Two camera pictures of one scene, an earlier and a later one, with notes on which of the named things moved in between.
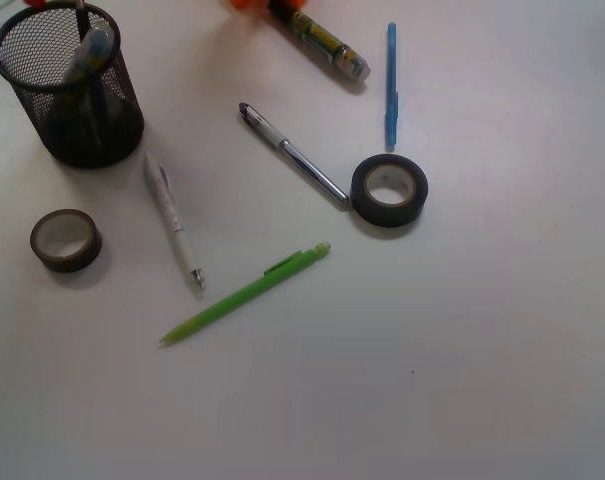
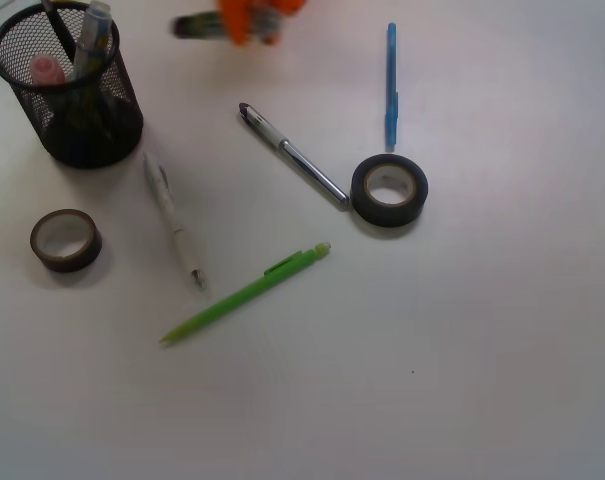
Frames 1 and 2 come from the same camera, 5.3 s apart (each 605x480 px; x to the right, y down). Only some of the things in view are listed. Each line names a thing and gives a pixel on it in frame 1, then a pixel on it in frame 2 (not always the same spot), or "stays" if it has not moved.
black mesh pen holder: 65,62 stays
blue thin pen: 391,108 stays
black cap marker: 287,13 -> 265,23
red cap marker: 36,3 -> 44,69
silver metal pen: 273,134 stays
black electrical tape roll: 382,214 stays
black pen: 83,83 -> 60,29
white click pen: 162,184 stays
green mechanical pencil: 272,274 stays
